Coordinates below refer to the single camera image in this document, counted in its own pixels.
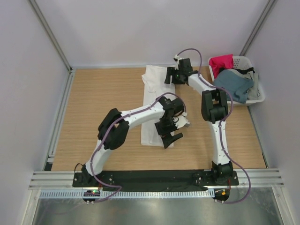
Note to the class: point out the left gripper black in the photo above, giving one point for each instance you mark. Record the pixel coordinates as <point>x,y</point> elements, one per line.
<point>167,131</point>

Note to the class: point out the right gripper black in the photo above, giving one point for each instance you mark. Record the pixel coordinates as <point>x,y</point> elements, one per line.
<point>168,75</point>

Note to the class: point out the white t shirt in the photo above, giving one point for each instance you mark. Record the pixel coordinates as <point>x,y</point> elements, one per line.
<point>154,86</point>

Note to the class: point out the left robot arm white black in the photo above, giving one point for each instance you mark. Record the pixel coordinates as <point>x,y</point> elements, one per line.
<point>169,116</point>

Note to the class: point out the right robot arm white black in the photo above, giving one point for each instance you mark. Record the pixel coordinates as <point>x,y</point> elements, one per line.
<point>214,110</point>

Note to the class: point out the pink t shirt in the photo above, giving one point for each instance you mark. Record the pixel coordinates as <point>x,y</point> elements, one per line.
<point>221,62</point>

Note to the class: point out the blue grey t shirt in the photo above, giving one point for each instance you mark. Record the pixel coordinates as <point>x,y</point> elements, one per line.
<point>237,86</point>

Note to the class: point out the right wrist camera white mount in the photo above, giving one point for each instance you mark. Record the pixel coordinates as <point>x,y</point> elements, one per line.
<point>177,59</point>

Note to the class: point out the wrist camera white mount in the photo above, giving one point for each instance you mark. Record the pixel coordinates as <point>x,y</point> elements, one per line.
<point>177,59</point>
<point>181,121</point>

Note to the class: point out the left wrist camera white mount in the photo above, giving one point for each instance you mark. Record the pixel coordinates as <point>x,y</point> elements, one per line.
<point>181,121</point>

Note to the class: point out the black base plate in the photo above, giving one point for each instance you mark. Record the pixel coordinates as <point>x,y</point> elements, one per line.
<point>165,180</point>

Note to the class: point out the white slotted cable duct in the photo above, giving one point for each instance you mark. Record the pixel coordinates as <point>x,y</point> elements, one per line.
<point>93,194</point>

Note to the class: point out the aluminium frame rail front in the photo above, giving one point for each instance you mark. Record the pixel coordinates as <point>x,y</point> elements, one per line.
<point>267,177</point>

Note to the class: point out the right aluminium corner post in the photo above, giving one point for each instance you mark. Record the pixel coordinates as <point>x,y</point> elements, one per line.
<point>258,26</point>

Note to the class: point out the aluminium corner post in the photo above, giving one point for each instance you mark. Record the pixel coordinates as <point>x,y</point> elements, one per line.
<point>45,25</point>
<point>258,26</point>

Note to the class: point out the left aluminium corner post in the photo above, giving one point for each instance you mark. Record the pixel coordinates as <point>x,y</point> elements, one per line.
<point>45,25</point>

